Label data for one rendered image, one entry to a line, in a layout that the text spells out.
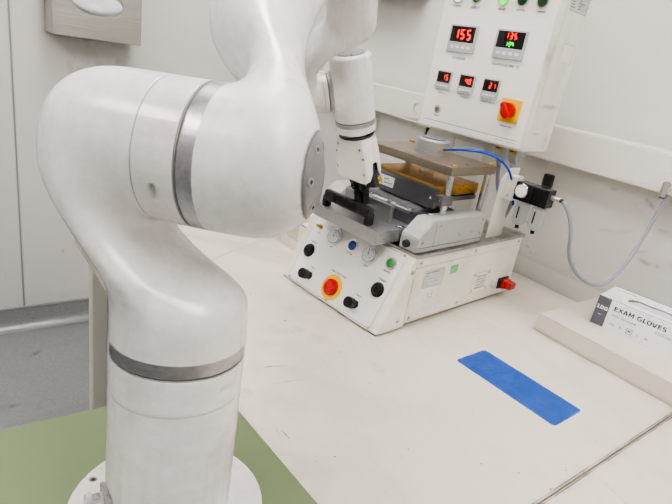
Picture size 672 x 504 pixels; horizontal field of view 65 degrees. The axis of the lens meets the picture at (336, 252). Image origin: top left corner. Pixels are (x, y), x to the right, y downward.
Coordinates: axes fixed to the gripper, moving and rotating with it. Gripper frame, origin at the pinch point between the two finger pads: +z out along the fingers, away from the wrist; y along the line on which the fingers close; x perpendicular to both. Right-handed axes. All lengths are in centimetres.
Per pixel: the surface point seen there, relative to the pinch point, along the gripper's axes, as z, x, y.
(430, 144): -5.5, 21.5, 1.9
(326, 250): 14.2, -6.8, -6.9
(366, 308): 19.1, -11.6, 11.6
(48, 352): 83, -66, -122
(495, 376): 26.5, -3.1, 39.5
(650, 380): 33, 22, 60
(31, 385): 80, -77, -103
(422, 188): 0.5, 12.0, 7.6
